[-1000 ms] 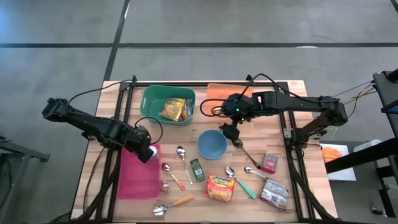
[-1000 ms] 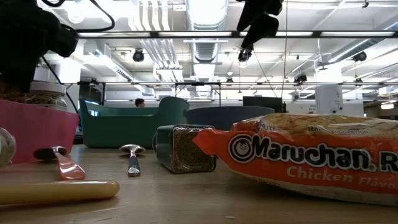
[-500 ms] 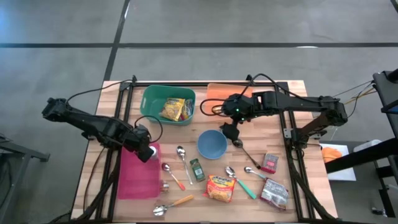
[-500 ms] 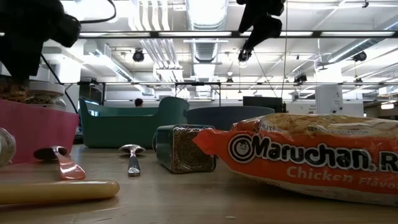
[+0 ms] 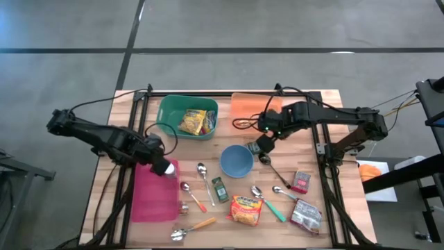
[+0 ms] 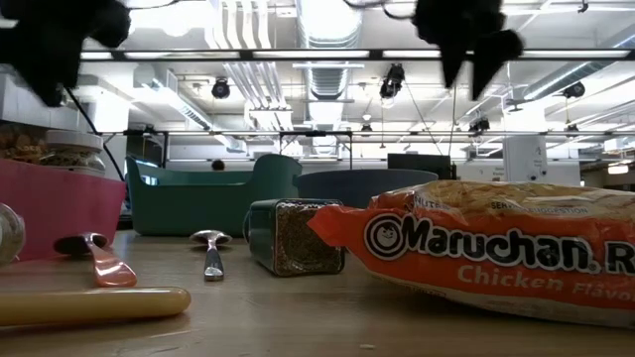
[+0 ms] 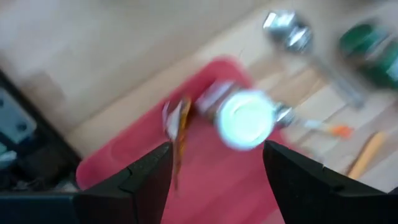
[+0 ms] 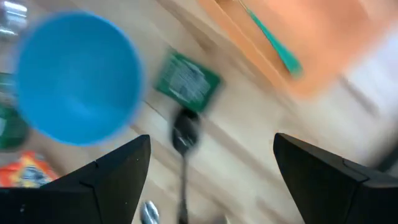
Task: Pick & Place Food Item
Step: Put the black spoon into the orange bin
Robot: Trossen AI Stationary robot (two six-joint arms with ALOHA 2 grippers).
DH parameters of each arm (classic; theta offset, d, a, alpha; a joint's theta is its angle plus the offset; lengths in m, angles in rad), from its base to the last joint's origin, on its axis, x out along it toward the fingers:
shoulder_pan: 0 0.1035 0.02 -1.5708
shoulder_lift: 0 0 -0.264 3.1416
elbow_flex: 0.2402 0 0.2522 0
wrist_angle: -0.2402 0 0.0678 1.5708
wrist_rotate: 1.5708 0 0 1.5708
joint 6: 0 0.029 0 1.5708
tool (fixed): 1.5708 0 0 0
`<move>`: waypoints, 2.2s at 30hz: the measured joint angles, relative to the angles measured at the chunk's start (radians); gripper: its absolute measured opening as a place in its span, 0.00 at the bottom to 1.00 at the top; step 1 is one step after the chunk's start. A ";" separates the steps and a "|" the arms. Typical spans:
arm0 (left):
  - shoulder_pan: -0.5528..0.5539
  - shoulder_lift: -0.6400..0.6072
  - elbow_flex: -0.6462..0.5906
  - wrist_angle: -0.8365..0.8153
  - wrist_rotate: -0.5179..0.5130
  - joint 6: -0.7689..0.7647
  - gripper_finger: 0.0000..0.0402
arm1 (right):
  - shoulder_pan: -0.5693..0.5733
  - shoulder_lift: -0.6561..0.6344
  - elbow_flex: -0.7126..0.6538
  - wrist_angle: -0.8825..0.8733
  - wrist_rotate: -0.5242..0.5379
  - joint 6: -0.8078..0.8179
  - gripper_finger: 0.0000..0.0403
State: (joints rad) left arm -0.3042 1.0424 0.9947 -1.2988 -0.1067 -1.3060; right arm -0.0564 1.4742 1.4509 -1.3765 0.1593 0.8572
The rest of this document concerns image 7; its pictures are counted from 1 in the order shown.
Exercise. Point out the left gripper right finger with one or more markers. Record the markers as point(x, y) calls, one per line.
point(311, 196)

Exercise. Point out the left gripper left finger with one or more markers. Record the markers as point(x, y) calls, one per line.
point(124, 202)

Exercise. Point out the brown seasoning packet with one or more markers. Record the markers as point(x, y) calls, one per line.
point(180, 130)

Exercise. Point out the glass jar white lid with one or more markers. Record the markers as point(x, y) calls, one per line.
point(245, 119)

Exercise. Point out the glass spice jar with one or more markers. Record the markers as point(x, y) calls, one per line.
point(360, 40)

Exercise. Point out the pink plastic tray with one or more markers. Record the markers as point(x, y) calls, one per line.
point(211, 186)

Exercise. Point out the all-metal silver spoon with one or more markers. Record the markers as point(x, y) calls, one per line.
point(286, 29)

